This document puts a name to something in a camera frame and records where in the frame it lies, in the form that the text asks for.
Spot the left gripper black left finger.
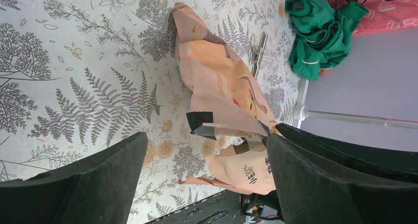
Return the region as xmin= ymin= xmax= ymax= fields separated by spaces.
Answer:
xmin=0 ymin=132 xmax=148 ymax=224

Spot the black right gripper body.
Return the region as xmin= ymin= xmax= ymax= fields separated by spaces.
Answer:
xmin=241 ymin=191 xmax=282 ymax=221

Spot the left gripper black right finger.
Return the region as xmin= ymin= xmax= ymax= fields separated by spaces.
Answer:
xmin=265 ymin=123 xmax=418 ymax=224

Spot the pink cat litter bag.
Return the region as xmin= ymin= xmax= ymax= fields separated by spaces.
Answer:
xmin=173 ymin=3 xmax=277 ymax=195

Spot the brown bag sealing clip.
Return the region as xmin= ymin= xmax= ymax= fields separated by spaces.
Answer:
xmin=249 ymin=32 xmax=268 ymax=78

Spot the green sweatshirt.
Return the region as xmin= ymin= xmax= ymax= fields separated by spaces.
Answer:
xmin=285 ymin=0 xmax=368 ymax=80

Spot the pink patterned jacket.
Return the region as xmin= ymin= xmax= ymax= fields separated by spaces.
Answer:
xmin=327 ymin=0 xmax=418 ymax=35

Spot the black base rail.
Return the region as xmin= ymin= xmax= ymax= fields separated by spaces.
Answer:
xmin=150 ymin=190 xmax=246 ymax=224

